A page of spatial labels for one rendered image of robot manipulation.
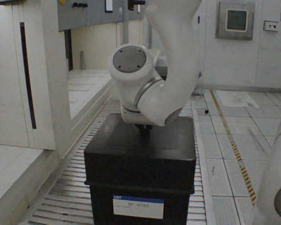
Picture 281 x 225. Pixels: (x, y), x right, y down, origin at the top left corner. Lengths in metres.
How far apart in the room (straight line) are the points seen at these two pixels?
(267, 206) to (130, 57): 0.33
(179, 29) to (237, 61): 4.66
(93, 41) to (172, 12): 1.95
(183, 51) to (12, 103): 0.73
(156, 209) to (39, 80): 0.56
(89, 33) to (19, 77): 1.46
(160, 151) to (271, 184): 0.36
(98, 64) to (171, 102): 1.95
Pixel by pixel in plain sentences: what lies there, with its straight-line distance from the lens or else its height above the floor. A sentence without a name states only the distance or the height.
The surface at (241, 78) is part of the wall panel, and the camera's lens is 5.17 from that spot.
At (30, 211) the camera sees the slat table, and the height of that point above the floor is 0.76.
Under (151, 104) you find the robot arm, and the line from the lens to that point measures 0.48.
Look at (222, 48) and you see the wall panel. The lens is 5.01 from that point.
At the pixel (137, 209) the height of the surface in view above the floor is 0.84.
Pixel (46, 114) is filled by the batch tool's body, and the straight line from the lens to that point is 0.97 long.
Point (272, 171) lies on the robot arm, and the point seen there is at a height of 1.15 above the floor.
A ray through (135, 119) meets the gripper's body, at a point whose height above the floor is 1.09.
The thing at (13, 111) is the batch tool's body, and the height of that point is 1.02.
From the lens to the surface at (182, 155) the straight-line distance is 0.67.
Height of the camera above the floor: 1.34
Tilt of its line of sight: 21 degrees down
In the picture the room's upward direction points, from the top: straight up
